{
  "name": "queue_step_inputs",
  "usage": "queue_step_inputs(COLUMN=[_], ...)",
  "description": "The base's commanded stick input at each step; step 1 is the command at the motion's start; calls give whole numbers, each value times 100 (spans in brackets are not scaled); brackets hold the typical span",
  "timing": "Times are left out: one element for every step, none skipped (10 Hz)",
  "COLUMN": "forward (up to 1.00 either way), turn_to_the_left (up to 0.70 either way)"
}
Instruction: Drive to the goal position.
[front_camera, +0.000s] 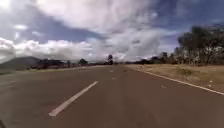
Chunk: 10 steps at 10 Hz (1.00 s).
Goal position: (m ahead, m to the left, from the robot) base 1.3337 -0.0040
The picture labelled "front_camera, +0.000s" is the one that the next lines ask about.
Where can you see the lone tall tree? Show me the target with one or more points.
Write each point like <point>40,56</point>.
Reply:
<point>110,59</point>

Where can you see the group of dark trees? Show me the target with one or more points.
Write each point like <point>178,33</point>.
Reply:
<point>203,46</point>

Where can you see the row of distant trees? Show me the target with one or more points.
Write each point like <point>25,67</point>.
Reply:
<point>50,63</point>

